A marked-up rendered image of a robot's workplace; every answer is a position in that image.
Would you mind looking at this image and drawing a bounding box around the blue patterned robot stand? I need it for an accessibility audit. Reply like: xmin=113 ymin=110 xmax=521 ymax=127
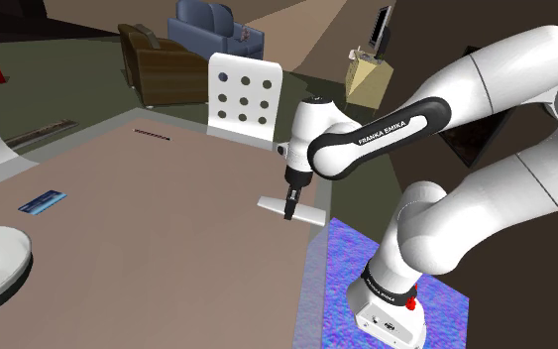
xmin=291 ymin=216 xmax=471 ymax=349

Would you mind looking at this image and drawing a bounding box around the flat white wedge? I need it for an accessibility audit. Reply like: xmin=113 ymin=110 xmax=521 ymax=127
xmin=257 ymin=194 xmax=328 ymax=228

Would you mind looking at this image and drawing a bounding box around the blue card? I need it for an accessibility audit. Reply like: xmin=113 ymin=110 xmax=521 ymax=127
xmin=17 ymin=188 xmax=68 ymax=217

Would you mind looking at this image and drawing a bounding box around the blue sofa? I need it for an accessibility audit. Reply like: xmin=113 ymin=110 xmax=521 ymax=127
xmin=167 ymin=0 xmax=266 ymax=62

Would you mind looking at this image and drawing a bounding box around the brown armchair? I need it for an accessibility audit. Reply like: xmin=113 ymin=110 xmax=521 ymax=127
xmin=116 ymin=23 xmax=210 ymax=109

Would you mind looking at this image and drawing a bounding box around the dark striped pen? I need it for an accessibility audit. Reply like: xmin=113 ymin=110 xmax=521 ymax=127
xmin=133 ymin=127 xmax=171 ymax=143

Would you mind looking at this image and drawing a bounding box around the long dark bar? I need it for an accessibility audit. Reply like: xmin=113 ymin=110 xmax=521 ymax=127
xmin=3 ymin=119 xmax=80 ymax=151

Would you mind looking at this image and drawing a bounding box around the yellow cabinet with screen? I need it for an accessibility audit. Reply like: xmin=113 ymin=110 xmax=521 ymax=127
xmin=344 ymin=4 xmax=396 ymax=112

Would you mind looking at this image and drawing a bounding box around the brown table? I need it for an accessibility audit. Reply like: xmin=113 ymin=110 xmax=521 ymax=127
xmin=0 ymin=107 xmax=334 ymax=349

